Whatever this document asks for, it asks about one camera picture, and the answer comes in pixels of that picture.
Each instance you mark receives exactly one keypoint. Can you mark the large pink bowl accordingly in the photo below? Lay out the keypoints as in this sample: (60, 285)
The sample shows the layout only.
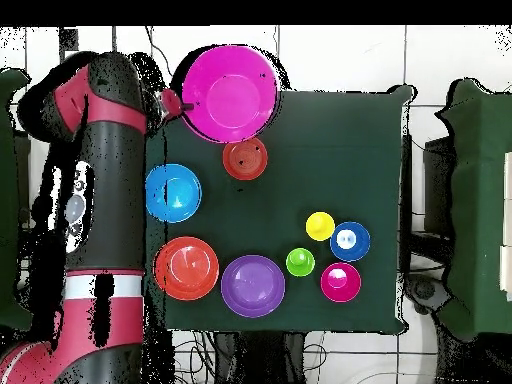
(234, 96)

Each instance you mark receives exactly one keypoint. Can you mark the small orange bowl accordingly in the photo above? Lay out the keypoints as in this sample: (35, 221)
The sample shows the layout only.
(245, 160)

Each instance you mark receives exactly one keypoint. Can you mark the large orange bowl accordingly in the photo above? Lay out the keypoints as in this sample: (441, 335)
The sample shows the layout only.
(186, 268)

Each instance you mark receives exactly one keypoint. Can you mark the green cup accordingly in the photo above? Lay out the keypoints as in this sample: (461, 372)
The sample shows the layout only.
(300, 262)

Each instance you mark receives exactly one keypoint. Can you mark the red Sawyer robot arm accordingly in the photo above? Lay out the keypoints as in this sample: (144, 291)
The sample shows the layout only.
(112, 200)

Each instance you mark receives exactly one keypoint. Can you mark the light blue bowl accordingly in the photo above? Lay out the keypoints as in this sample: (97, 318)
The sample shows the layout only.
(180, 193)

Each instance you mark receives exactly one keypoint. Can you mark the dark green tablecloth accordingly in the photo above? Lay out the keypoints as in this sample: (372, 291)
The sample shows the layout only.
(320, 160)

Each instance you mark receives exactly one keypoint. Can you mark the green cloth covered table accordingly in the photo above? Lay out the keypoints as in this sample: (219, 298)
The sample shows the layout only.
(480, 200)
(10, 100)

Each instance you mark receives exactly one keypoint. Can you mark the yellow cup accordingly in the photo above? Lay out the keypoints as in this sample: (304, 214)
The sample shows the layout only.
(320, 226)

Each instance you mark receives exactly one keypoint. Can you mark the purple bowl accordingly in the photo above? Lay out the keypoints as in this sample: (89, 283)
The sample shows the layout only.
(252, 286)

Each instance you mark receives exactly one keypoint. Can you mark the small dark blue bowl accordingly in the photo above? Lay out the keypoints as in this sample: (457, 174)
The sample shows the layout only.
(338, 250)

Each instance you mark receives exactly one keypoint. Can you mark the small crimson bowl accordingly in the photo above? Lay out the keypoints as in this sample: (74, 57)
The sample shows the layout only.
(340, 282)

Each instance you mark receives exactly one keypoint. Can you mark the black caster base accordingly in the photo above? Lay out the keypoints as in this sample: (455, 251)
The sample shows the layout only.
(424, 290)

